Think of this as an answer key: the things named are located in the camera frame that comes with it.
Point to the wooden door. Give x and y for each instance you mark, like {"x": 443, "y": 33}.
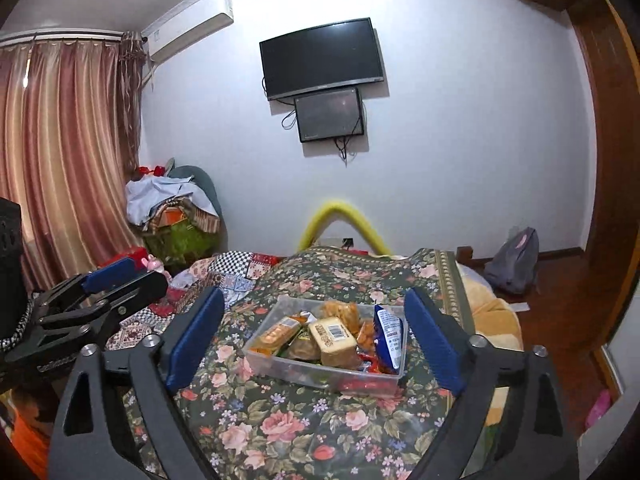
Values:
{"x": 612, "y": 64}

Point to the barcode biscuit packet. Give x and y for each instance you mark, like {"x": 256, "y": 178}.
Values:
{"x": 338, "y": 348}

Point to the grey backpack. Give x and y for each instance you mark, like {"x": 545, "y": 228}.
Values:
{"x": 514, "y": 267}

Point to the clear plastic storage bin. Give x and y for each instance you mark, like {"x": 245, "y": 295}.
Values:
{"x": 359, "y": 349}

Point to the red instant noodle snack packet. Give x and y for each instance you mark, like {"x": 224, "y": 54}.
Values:
{"x": 371, "y": 378}

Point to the red box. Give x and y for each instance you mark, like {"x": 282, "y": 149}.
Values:
{"x": 137, "y": 254}

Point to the patchwork checkered quilt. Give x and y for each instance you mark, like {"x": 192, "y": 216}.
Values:
{"x": 234, "y": 273}

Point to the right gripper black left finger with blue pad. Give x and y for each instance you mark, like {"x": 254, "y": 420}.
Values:
{"x": 92, "y": 438}

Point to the pink striped curtain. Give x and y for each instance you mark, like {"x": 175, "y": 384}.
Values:
{"x": 70, "y": 139}

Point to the pink slipper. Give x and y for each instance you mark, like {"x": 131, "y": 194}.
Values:
{"x": 599, "y": 408}

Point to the white air conditioner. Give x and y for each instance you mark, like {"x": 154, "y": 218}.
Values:
{"x": 192, "y": 24}

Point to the small wall monitor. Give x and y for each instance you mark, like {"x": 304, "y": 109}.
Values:
{"x": 329, "y": 115}

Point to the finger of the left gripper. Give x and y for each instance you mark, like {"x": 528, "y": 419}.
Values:
{"x": 112, "y": 307}
{"x": 75, "y": 290}

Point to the pink plush toy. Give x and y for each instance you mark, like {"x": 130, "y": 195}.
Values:
{"x": 151, "y": 263}

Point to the pile of clothes on chair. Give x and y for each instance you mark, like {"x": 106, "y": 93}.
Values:
{"x": 176, "y": 212}

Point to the orange cracker packet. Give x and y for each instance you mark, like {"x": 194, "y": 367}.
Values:
{"x": 277, "y": 335}

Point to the blue white snack bag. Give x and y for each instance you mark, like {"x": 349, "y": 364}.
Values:
{"x": 388, "y": 338}

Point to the beige fleece blanket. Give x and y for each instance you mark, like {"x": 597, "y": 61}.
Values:
{"x": 492, "y": 316}

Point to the orange crispy snack bag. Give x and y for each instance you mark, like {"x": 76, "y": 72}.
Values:
{"x": 361, "y": 328}

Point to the large wall television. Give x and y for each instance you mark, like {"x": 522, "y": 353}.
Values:
{"x": 321, "y": 57}

